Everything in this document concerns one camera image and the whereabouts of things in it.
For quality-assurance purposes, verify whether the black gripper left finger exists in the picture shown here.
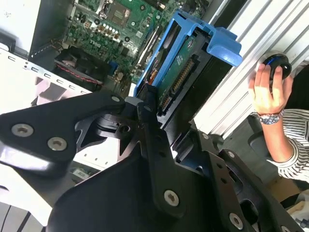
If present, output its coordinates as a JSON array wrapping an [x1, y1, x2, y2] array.
[[0, 84, 188, 218]]

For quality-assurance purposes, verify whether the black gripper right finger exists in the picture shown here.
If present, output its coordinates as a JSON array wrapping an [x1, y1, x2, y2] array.
[[197, 131, 304, 232]]

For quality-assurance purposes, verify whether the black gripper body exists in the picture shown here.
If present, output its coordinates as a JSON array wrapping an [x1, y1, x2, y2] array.
[[47, 113, 225, 232]]

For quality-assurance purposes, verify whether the person's hand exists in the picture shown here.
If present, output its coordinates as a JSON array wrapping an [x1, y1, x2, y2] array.
[[248, 64, 294, 116]]

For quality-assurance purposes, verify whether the round black tool blue ring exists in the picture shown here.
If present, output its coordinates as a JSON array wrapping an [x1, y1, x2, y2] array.
[[262, 53, 293, 80]]

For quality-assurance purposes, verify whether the hard disk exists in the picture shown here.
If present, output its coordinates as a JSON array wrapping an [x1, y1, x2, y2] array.
[[131, 10, 243, 119]]

